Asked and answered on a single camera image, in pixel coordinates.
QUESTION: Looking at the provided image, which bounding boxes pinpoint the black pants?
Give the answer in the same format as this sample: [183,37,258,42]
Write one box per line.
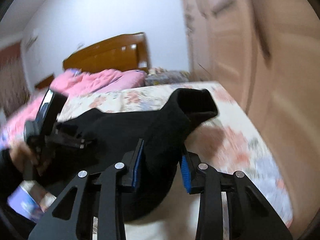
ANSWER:
[39,88,218,222]

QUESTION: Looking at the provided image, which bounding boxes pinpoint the person's left hand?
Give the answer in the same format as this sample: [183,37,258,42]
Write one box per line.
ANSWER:
[9,141,38,173]

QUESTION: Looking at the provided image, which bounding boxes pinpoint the pink duvet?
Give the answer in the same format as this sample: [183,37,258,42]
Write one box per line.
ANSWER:
[1,69,146,149]

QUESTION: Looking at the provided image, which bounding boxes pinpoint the dark wooden side cabinet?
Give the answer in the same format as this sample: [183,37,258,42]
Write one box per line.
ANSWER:
[34,74,55,89]

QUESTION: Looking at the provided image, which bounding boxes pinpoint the patterned red curtain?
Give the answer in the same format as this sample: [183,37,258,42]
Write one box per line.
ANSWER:
[1,42,30,118]

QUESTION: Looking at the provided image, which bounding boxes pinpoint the floral cream quilt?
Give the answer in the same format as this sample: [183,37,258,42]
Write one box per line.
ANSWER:
[59,81,293,239]

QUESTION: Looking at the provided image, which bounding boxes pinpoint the white air conditioner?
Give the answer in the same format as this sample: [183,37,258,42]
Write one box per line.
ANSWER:
[24,28,40,52]

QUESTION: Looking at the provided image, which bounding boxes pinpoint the floral covered nightstand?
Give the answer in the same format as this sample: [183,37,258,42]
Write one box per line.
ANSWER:
[144,68,190,86]

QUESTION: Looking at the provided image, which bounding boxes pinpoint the brown wooden headboard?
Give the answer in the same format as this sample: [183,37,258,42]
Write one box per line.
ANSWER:
[62,32,150,73]

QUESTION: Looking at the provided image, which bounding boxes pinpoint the light wooden wardrobe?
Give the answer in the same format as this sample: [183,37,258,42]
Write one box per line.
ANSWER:
[182,0,319,239]

